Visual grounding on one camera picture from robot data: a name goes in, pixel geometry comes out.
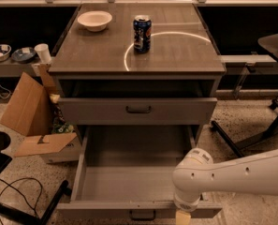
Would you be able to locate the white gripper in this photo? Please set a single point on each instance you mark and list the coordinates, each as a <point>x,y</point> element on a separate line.
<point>185,204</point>

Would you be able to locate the grey drawer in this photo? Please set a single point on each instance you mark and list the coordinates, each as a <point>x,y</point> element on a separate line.
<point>138,111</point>
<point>126,172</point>

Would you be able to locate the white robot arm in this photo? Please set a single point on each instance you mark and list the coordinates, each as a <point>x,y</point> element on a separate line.
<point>197,173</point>

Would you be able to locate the grey top drawer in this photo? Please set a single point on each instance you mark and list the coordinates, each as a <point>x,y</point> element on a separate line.
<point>138,111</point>

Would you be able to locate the grey drawer cabinet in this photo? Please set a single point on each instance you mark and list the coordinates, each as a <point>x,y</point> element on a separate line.
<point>182,61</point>

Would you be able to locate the open cardboard box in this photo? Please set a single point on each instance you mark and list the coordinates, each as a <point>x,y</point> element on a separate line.
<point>29,113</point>

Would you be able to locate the snack bags in box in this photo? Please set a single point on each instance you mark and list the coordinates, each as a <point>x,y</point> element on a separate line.
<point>59,124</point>

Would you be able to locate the black stand base left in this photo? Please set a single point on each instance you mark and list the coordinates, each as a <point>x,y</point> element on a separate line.
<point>26,219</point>

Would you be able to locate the blue soda can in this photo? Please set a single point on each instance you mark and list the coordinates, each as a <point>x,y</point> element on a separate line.
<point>142,25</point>

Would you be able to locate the dark side table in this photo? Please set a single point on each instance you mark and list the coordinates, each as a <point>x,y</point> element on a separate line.
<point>270,45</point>

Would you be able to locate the white bowl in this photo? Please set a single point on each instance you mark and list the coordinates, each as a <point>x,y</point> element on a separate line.
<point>94,21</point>

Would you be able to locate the white paper cup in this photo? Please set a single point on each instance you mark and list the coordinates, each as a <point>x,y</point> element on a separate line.
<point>43,53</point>

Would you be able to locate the blue patterned bowl right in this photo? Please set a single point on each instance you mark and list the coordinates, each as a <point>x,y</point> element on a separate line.
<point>24,55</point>

